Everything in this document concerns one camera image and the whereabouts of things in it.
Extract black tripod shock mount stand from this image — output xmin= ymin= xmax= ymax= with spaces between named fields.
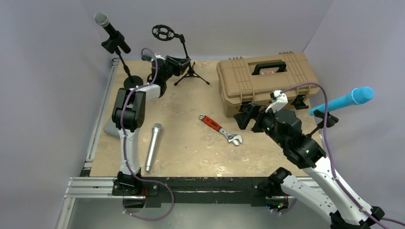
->
xmin=152 ymin=24 xmax=210 ymax=86

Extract red handled adjustable wrench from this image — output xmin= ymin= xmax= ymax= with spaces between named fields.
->
xmin=198 ymin=114 xmax=243 ymax=146

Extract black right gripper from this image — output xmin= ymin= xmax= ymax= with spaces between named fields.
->
xmin=234 ymin=103 xmax=287 ymax=148

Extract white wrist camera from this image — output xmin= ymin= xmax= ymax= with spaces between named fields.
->
xmin=151 ymin=55 xmax=166 ymax=62
xmin=265 ymin=90 xmax=288 ymax=113

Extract aluminium table frame rails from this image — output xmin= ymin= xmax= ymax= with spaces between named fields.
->
xmin=55 ymin=58 xmax=146 ymax=229

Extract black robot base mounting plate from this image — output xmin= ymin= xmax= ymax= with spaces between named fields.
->
xmin=112 ymin=175 xmax=289 ymax=210

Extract black round base mic stand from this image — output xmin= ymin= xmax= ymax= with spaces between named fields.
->
xmin=101 ymin=31 xmax=143 ymax=89

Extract blue foam covered microphone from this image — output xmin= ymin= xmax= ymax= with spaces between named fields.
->
xmin=309 ymin=86 xmax=374 ymax=116

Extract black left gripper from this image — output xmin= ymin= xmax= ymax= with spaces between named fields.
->
xmin=162 ymin=57 xmax=191 ymax=83

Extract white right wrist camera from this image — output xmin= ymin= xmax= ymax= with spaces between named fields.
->
xmin=265 ymin=90 xmax=288 ymax=113

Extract tan plastic tool case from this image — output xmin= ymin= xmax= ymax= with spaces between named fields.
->
xmin=216 ymin=52 xmax=320 ymax=117

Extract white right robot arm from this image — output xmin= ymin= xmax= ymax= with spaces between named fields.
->
xmin=234 ymin=104 xmax=385 ymax=229

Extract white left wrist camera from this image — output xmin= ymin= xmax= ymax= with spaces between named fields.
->
xmin=151 ymin=55 xmax=166 ymax=62

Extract black microphone with mesh head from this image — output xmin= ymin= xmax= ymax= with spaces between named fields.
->
xmin=94 ymin=12 xmax=131 ymax=54

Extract silver mesh head microphone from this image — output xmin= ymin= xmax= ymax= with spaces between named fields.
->
xmin=144 ymin=123 xmax=163 ymax=172

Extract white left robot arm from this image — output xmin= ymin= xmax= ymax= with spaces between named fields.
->
xmin=112 ymin=56 xmax=191 ymax=196

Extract green handled screwdriver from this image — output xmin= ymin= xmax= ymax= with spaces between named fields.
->
xmin=141 ymin=55 xmax=152 ymax=62

